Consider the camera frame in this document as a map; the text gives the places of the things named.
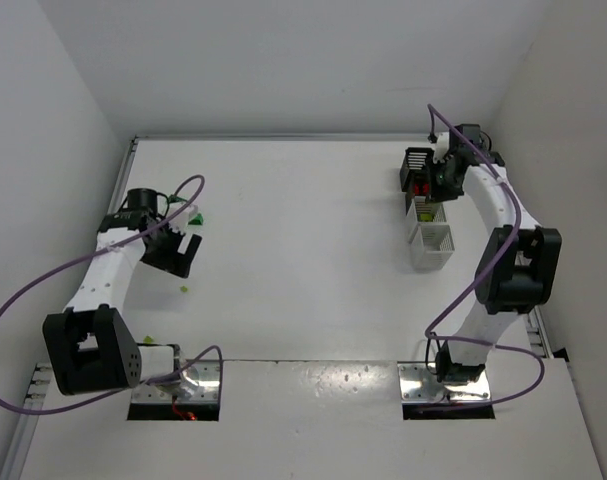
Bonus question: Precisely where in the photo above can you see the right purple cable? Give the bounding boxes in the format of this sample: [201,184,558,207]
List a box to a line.
[417,103,545,412]

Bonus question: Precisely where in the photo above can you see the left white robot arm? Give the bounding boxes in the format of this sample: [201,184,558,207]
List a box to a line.
[42,188,202,396]

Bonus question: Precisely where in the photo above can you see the white mesh container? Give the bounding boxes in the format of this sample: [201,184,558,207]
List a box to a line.
[406,196,447,240]
[410,223,455,271]

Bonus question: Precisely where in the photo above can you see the purple cable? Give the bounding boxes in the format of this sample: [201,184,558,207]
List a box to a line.
[417,103,545,412]
[0,174,223,416]

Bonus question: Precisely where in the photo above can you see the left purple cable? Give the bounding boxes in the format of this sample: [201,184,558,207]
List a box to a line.
[0,174,223,416]

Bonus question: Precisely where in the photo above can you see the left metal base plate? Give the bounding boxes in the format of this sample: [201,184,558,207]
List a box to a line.
[130,361,221,406]

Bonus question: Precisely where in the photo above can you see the near white mesh container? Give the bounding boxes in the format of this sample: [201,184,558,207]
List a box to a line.
[410,223,455,271]

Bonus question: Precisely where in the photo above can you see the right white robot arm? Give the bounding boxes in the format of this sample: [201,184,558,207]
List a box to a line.
[424,124,562,384]

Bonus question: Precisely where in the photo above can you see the metal base plate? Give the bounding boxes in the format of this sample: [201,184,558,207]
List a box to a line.
[397,362,491,405]
[130,361,221,406]

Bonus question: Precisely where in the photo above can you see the left aluminium frame rail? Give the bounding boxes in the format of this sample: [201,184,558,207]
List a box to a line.
[0,137,138,480]

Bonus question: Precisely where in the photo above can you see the black mesh container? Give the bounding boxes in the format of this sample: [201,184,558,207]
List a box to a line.
[399,147,434,186]
[401,172,429,212]

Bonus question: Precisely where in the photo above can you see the right aluminium frame rail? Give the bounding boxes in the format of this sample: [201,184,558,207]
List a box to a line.
[519,306,554,359]

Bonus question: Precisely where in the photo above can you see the red lego brick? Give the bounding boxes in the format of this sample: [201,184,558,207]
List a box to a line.
[414,183,430,197]

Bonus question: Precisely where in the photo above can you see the far black mesh container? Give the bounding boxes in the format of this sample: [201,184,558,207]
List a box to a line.
[399,147,434,186]

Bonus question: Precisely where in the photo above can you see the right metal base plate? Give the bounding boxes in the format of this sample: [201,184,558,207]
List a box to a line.
[397,362,491,405]

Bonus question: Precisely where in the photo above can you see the aluminium frame rail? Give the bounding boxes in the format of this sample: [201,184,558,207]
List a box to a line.
[519,306,554,359]
[0,137,138,480]

